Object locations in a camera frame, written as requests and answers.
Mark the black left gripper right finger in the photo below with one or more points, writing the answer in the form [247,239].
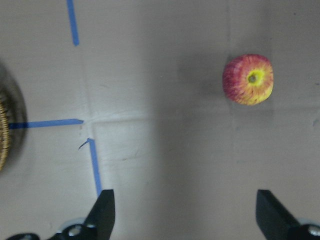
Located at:
[277,223]

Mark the round wicker basket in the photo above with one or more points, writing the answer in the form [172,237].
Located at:
[5,139]

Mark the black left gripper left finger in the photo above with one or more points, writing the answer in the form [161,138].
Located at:
[99,223]

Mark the red yellow apple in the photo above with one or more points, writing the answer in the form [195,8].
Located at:
[248,79]

